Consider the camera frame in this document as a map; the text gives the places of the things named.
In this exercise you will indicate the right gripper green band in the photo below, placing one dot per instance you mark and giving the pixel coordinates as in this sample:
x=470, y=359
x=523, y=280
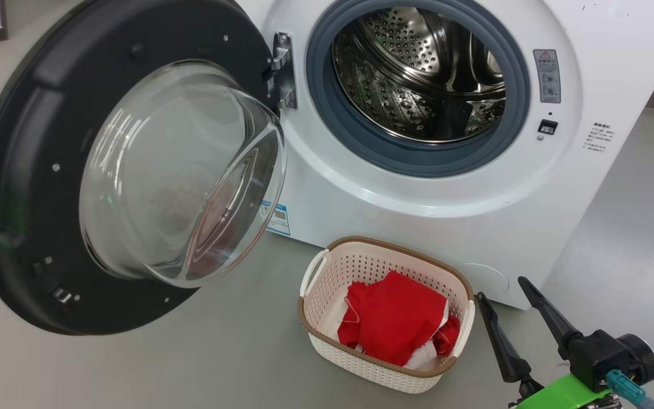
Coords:
x=560, y=395

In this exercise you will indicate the red garment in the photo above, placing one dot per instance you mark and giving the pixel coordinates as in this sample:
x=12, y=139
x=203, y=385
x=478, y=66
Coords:
x=395, y=318

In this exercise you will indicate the black round glass door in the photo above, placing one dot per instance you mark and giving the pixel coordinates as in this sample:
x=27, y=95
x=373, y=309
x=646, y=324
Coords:
x=20, y=170

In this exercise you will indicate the white front-load washing machine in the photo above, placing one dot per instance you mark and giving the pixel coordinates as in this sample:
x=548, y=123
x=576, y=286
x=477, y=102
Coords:
x=560, y=187

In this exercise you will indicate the cream basket brown rim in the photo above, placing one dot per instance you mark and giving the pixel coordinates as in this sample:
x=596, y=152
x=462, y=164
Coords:
x=327, y=295

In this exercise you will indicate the grey rubber door gasket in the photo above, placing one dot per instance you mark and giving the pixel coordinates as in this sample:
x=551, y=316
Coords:
x=315, y=102

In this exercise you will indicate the metal door hinge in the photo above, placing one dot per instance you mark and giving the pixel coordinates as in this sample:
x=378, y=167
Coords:
x=284, y=68

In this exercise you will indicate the round white filter cover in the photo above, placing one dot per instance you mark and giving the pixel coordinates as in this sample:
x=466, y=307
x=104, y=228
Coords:
x=489, y=278

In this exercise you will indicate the grey warning sticker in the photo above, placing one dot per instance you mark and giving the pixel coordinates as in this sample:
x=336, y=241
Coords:
x=547, y=76

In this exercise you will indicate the blue energy label sticker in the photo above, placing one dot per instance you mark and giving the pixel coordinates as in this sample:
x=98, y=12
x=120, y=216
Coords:
x=279, y=218

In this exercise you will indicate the steel perforated drum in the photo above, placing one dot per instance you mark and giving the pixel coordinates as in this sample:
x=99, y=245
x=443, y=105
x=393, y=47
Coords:
x=406, y=74

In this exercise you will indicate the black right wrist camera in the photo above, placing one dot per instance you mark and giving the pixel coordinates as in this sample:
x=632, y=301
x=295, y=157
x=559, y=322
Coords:
x=605, y=352

